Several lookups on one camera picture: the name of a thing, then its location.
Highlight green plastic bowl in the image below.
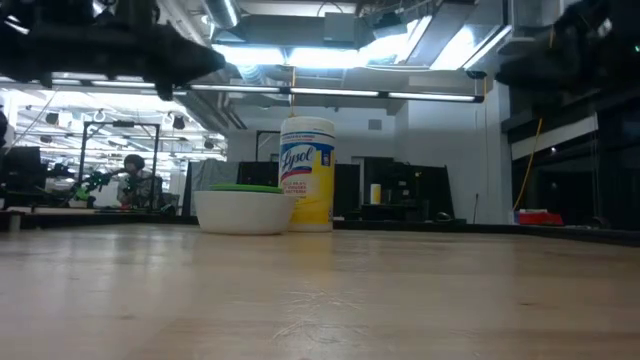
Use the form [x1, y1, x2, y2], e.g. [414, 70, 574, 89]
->
[208, 183, 285, 195]

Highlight person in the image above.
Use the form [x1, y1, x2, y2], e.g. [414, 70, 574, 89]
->
[115, 153, 165, 210]

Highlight grey cover sheet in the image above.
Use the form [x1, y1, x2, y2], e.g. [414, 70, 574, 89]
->
[180, 158, 241, 217]

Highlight green robot device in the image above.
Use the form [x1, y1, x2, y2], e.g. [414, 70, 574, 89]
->
[72, 170, 115, 202]

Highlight red box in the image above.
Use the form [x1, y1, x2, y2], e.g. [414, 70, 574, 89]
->
[516, 209, 565, 227]

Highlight black monitor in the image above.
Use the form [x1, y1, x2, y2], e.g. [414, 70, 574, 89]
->
[0, 145, 47, 207]

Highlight black cabinets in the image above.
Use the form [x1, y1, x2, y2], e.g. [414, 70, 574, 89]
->
[236, 156, 455, 222]

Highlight long ceiling light bar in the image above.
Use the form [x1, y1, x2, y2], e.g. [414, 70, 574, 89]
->
[49, 78, 485, 105]

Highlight white plastic bowl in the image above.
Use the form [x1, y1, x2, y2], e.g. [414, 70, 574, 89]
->
[192, 189, 298, 237]

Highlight yellow Lysol wipes canister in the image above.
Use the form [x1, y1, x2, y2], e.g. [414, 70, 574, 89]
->
[277, 115, 337, 234]

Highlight black frame stand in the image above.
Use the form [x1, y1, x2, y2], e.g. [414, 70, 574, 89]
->
[77, 120, 162, 210]

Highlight hanging yellow cable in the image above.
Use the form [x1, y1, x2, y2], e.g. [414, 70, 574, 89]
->
[511, 117, 545, 212]

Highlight black aluminium table frame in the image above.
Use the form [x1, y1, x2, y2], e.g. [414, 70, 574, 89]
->
[0, 207, 640, 248]

